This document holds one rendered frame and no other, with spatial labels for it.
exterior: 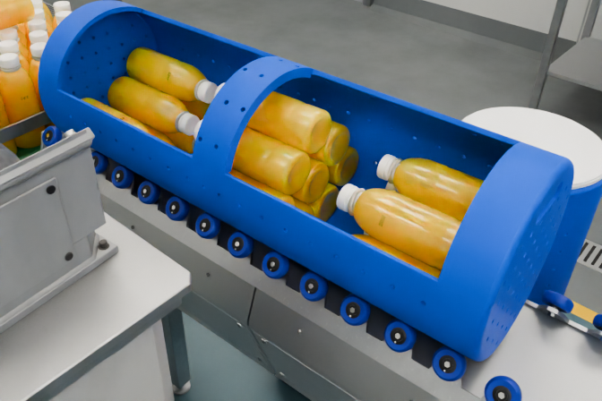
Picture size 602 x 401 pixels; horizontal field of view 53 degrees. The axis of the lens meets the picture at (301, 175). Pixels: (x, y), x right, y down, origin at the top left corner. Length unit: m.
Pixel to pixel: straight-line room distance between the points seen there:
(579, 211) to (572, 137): 0.16
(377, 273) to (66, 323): 0.36
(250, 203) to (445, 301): 0.30
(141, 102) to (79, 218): 0.52
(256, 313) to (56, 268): 0.43
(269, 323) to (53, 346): 0.45
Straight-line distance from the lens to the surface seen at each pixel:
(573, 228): 1.19
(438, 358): 0.86
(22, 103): 1.40
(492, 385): 0.85
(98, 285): 0.70
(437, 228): 0.78
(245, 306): 1.04
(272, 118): 0.92
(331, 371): 0.98
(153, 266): 0.71
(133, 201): 1.18
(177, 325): 1.79
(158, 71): 1.18
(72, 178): 0.65
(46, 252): 0.67
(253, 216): 0.87
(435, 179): 0.88
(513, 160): 0.76
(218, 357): 2.08
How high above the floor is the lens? 1.63
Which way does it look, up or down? 35 degrees down
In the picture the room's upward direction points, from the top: 1 degrees clockwise
